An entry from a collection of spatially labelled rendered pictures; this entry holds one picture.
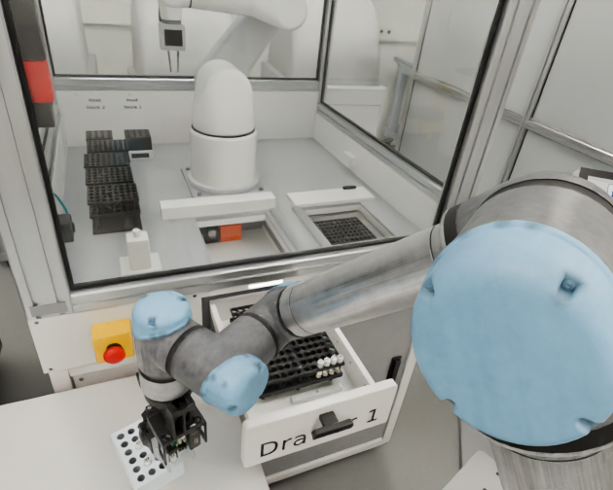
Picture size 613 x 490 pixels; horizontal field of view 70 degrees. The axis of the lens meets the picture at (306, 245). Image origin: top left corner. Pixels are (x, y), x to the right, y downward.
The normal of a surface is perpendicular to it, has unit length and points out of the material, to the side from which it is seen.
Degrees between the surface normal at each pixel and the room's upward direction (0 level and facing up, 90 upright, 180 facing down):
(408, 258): 64
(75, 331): 90
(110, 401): 0
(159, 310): 0
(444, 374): 84
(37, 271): 90
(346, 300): 87
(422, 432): 0
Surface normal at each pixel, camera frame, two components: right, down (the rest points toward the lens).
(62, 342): 0.38, 0.53
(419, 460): 0.10, -0.84
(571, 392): -0.60, 0.29
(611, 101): -0.93, 0.11
